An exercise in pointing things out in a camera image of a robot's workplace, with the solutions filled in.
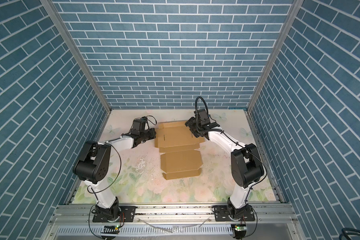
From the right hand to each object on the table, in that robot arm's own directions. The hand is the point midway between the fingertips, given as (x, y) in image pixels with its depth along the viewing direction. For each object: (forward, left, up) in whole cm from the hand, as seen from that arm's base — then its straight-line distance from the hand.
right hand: (185, 123), depth 91 cm
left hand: (-1, +19, -9) cm, 21 cm away
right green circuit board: (-49, -31, -22) cm, 61 cm away
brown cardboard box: (-17, +2, -15) cm, 22 cm away
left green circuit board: (-55, +32, -19) cm, 66 cm away
